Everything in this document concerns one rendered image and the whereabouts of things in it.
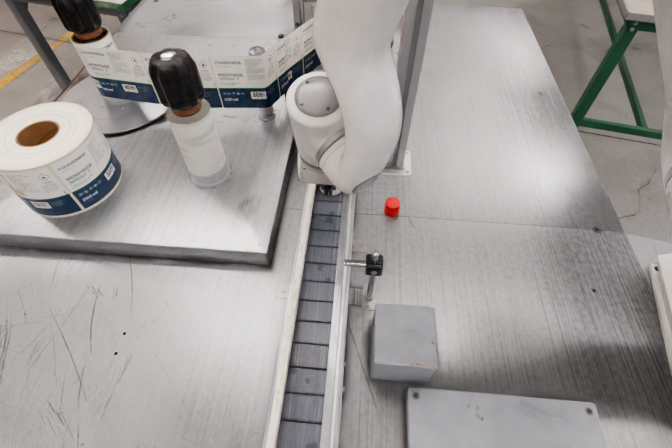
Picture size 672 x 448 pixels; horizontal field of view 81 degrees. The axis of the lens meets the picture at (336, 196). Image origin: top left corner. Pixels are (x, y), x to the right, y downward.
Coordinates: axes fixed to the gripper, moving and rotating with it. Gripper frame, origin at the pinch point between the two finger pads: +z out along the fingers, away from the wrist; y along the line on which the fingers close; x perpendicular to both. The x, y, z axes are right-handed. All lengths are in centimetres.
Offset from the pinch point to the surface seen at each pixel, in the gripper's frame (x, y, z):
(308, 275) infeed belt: 18.4, 2.3, 0.1
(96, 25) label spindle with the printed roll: -34, 57, -4
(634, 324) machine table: 22, -59, 4
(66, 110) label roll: -11, 56, -5
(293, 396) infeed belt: 37.9, 1.9, -7.0
